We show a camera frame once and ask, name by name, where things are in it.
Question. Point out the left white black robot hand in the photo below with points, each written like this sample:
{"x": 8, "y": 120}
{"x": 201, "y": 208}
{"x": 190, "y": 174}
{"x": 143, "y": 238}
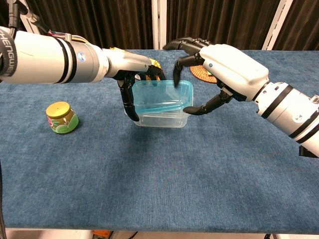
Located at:
{"x": 124, "y": 64}

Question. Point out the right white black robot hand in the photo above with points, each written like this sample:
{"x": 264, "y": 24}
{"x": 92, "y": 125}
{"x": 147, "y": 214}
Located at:
{"x": 236, "y": 69}

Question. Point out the translucent blue container lid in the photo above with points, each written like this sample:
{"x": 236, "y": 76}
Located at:
{"x": 159, "y": 95}

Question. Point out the clear plastic container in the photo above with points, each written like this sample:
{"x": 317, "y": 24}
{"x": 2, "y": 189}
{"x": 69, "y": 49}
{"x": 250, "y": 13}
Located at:
{"x": 162, "y": 119}

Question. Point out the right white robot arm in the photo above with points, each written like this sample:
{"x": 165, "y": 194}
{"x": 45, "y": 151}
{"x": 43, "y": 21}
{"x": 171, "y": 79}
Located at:
{"x": 289, "y": 112}

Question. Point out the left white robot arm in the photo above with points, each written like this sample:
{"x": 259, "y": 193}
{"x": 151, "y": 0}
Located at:
{"x": 49, "y": 59}

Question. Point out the small jar with yellow lid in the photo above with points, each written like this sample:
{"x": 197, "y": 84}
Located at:
{"x": 62, "y": 117}

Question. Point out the green square packet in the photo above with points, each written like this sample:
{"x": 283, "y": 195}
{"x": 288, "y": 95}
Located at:
{"x": 209, "y": 73}

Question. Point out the round woven brown coaster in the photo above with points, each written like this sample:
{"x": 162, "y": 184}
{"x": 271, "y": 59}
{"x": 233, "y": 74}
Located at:
{"x": 197, "y": 71}

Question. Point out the black pleated curtain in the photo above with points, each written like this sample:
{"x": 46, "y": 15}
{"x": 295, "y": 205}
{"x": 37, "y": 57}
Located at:
{"x": 219, "y": 17}
{"x": 306, "y": 25}
{"x": 99, "y": 22}

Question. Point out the blue table cloth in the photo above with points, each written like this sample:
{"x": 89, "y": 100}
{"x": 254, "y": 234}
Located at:
{"x": 159, "y": 174}

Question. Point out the orange device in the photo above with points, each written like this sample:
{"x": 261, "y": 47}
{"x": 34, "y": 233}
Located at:
{"x": 101, "y": 234}

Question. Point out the white frame post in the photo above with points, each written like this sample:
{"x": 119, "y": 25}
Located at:
{"x": 280, "y": 25}
{"x": 159, "y": 25}
{"x": 27, "y": 23}

